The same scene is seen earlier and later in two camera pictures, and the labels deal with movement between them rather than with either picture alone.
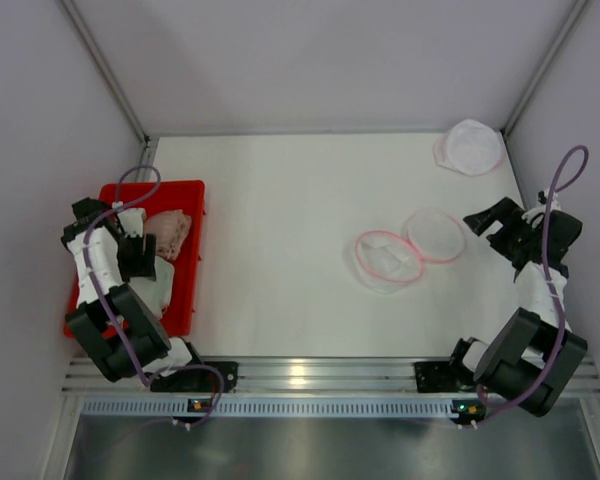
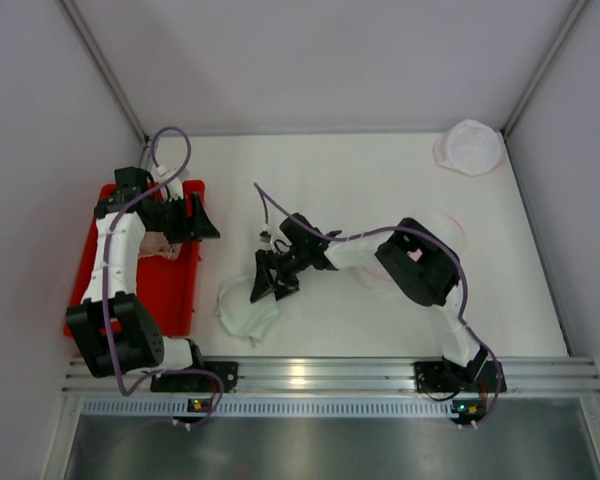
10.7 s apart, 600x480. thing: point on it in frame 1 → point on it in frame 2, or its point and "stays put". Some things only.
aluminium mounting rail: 322,374 stays put
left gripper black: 140,257 → 188,218
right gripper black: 501,228 → 278,273
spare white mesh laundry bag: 469,147 stays put
